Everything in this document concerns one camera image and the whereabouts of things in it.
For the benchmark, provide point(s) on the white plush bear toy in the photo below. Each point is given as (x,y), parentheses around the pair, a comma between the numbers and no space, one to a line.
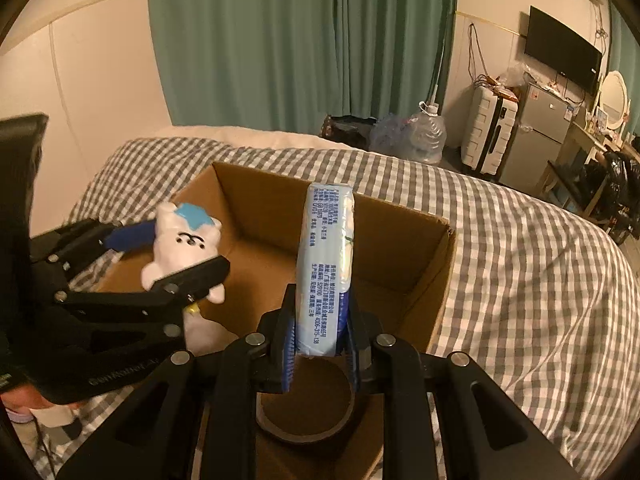
(185,240)

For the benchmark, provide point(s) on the dark patterned bag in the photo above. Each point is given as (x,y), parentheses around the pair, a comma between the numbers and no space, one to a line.
(345,127)

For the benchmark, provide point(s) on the oval white mirror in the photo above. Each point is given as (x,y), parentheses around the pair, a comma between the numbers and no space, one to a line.
(614,97)

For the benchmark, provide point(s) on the light blue tissue pack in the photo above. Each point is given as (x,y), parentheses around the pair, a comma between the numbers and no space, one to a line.
(325,260)

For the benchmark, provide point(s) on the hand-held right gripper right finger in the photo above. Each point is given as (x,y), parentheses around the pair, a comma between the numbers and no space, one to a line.
(353,345)

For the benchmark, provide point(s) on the cardboard box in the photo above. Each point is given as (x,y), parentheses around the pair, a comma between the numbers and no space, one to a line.
(260,220)

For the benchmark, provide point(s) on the black wall television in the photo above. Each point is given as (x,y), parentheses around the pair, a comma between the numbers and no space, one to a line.
(560,50)

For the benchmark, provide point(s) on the white bed sheet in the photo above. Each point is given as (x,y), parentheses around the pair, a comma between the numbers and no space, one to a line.
(260,136)

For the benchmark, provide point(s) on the brown tape roll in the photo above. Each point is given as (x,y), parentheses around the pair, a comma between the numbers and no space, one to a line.
(305,405)

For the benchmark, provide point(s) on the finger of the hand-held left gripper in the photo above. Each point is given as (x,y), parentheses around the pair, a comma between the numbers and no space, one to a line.
(195,277)
(127,236)

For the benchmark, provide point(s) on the clear water jug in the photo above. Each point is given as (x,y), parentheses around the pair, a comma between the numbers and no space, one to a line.
(426,135)

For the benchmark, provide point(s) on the grey checked blanket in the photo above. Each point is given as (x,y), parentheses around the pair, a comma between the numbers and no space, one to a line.
(520,280)

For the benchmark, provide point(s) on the black chair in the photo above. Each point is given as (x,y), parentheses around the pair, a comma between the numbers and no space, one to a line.
(617,185)

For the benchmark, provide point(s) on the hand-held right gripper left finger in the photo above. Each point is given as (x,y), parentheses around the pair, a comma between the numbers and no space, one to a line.
(287,332)

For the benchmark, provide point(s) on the clear plastic bag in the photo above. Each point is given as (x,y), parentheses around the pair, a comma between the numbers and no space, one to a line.
(390,132)

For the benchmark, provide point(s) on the green curtain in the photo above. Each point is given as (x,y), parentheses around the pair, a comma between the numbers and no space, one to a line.
(280,40)

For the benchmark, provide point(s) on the silver mini fridge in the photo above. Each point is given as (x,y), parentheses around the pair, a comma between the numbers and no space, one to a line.
(542,135)

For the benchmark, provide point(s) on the white suitcase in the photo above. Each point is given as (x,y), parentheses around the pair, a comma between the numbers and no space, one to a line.
(487,130)

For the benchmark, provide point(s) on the wooden desk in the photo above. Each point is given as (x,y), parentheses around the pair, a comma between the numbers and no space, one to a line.
(585,137)

